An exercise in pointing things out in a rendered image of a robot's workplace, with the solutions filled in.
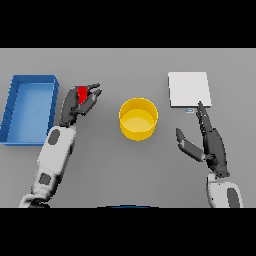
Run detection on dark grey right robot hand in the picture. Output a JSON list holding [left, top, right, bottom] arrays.
[[175, 100, 231, 179]]

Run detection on yellow bowl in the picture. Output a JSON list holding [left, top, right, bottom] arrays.
[[118, 97, 159, 142]]

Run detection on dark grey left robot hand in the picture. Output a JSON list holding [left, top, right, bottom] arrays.
[[59, 83, 103, 128]]

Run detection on red beaker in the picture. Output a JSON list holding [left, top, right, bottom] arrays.
[[77, 86, 89, 105]]

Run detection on pale square measuring scale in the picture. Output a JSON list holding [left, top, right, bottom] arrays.
[[167, 71, 213, 114]]

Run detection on blue tray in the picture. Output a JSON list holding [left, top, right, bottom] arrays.
[[0, 74, 60, 147]]

